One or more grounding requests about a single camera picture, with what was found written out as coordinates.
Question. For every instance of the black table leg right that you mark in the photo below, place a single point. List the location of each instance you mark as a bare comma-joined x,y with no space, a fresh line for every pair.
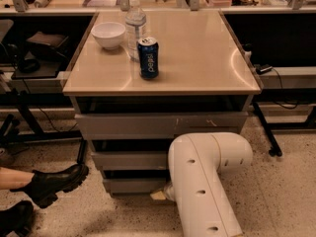
275,149

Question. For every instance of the grey drawer cabinet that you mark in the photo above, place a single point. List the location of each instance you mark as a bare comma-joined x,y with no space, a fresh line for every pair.
201,70

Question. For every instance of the white bowl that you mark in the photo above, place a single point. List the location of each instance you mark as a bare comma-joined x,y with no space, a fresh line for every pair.
108,35

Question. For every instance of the black boot upper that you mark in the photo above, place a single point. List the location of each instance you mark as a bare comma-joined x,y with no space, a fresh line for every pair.
44,187

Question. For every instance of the grey drawer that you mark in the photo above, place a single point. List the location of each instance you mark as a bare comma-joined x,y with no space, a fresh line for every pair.
156,126
132,186
130,160

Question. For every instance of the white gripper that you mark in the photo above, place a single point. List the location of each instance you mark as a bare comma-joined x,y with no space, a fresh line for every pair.
169,192

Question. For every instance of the person's bare leg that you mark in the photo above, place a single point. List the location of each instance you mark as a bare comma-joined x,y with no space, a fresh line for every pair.
13,179

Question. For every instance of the black boot lower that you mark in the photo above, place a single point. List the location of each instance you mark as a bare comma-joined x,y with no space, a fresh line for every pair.
17,218

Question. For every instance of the clear plastic water bottle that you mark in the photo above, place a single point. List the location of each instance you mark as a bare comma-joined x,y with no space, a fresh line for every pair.
135,26

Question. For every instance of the black boot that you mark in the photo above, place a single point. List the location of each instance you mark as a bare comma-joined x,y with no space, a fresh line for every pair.
44,187
17,218

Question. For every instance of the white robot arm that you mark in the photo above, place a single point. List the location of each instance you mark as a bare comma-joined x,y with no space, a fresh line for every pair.
195,162

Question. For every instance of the grey middle drawer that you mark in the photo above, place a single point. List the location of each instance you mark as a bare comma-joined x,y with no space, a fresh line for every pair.
130,160

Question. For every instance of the black device on shelf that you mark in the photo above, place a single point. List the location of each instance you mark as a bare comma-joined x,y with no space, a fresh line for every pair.
41,56

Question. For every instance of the black desk frame left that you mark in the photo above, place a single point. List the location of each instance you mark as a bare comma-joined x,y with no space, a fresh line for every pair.
25,100

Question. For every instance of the grey bottom drawer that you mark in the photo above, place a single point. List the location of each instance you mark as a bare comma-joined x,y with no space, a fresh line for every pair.
132,186

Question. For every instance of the black power adapter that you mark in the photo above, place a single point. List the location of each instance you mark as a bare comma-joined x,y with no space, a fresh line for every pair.
262,69

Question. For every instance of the grey top drawer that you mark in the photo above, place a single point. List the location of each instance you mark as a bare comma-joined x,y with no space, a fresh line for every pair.
156,126

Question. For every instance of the blue pepsi can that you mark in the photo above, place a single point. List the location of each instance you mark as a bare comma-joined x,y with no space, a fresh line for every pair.
148,57

